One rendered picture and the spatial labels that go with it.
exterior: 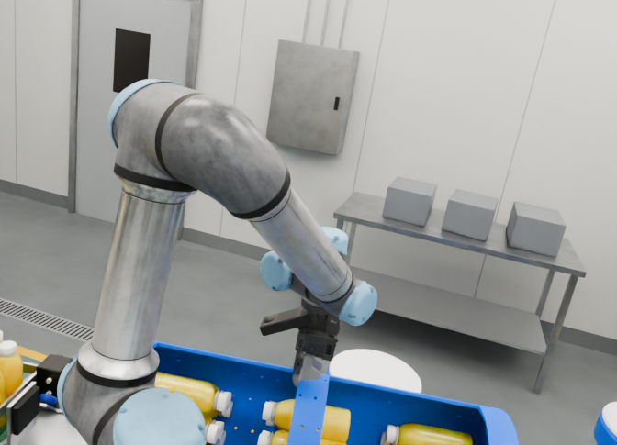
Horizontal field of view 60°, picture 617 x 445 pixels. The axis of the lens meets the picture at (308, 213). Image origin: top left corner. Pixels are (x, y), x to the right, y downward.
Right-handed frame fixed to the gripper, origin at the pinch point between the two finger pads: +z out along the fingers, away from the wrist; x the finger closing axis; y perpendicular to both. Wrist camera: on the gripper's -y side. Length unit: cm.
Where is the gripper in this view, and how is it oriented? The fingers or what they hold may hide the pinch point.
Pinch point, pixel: (294, 380)
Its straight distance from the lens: 122.5
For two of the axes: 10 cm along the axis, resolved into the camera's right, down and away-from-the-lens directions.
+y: 9.8, 1.8, -0.5
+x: 1.0, -2.8, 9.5
